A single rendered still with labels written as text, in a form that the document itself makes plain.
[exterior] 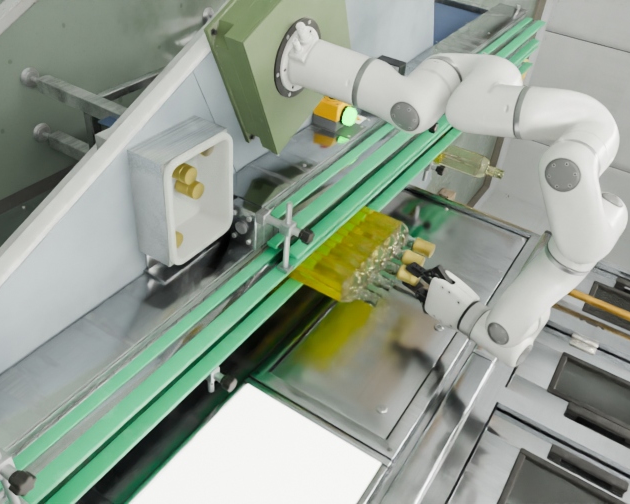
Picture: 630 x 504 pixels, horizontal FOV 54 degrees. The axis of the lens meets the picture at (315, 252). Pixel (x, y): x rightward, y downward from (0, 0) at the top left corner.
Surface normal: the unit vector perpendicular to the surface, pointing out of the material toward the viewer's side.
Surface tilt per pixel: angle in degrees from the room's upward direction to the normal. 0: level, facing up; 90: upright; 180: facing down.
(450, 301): 106
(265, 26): 2
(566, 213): 98
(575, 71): 90
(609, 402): 90
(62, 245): 0
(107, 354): 90
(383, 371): 90
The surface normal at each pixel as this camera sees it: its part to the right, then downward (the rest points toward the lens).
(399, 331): 0.07, -0.78
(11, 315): 0.84, 0.40
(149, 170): -0.54, 0.49
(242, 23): -0.15, -0.50
